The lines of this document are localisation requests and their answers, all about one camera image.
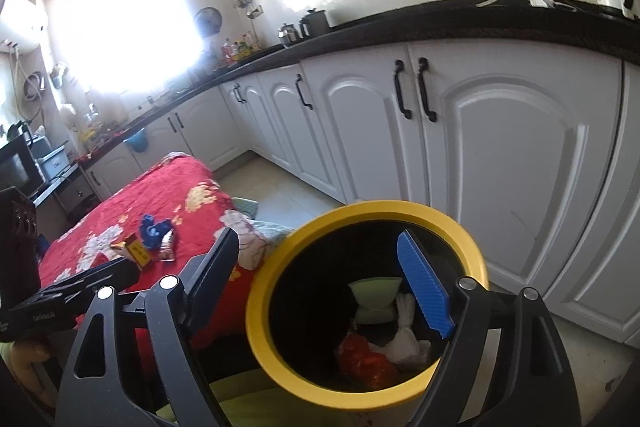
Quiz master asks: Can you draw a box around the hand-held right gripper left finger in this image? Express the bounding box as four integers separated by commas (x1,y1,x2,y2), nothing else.
56,227,240,427

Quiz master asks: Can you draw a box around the pale green checked cloth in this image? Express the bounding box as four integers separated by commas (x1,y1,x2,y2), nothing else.
231,197,293,268

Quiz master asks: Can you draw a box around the red plastic wrapper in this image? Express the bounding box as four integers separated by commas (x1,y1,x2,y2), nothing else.
340,333,398,390

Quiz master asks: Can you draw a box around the blue wrapper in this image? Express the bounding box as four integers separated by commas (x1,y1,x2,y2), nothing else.
139,214,173,250

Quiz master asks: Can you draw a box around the silver foil wrapper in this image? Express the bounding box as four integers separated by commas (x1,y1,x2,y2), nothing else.
159,229,178,263

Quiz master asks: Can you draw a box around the black canister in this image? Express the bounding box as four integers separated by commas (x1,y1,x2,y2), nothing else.
299,8,330,40

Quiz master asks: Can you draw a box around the yellow-green stool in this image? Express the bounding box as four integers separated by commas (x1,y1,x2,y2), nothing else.
155,367,351,427

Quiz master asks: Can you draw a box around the black countertop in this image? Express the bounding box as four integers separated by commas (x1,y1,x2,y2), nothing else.
75,0,640,168

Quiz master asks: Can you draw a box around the group of condiment bottles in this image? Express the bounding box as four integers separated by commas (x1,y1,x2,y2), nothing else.
220,32,261,62

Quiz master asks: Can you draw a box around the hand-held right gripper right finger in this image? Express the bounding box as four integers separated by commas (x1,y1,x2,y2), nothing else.
396,230,581,427

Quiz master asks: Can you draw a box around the white tissue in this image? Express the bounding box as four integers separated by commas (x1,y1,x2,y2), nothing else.
382,293,432,365

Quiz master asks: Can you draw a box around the black microwave oven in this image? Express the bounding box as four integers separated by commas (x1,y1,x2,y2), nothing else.
0,139,46,200

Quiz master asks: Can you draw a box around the white water heater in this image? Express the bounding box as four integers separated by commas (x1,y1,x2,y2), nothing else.
0,0,49,50

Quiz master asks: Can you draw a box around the steel teapot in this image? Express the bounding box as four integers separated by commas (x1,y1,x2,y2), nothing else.
278,23,301,48

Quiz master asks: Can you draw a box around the yellow-rimmed trash bin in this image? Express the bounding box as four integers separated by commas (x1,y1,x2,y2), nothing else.
245,200,488,427

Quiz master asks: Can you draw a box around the blue hanging bowl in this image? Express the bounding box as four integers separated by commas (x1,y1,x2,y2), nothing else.
125,130,149,154

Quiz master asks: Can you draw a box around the black wall fan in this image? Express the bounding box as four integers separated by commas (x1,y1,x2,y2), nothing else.
194,7,221,38

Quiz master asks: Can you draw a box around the white charger with cable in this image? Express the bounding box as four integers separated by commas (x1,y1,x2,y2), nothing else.
477,0,581,12

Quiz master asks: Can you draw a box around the bright window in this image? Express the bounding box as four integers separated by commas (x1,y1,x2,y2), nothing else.
37,0,201,102

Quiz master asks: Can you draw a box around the small yellow box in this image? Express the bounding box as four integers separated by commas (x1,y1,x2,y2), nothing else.
111,234,152,268

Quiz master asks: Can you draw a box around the pale green snack packet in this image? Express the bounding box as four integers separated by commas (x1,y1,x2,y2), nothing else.
348,277,403,325

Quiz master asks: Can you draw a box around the white storage box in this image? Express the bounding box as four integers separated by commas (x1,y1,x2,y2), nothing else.
37,144,71,180

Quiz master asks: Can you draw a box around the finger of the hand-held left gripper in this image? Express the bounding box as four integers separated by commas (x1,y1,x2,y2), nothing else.
37,257,141,304

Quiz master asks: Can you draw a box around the coiled hose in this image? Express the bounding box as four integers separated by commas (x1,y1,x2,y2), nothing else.
20,74,43,102

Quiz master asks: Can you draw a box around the red floral blanket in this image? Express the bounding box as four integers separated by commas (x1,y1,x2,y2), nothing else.
37,152,291,358

